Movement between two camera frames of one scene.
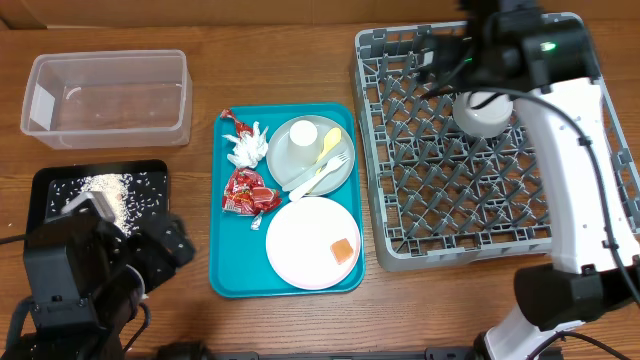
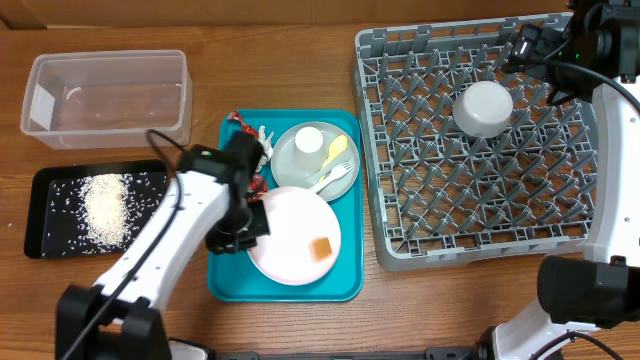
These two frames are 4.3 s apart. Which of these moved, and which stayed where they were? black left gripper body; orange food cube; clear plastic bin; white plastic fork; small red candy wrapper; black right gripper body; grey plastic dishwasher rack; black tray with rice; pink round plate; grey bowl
Moved: orange food cube; black right gripper body; pink round plate; black left gripper body; small red candy wrapper; white plastic fork
Stayed: black tray with rice; clear plastic bin; grey plastic dishwasher rack; grey bowl
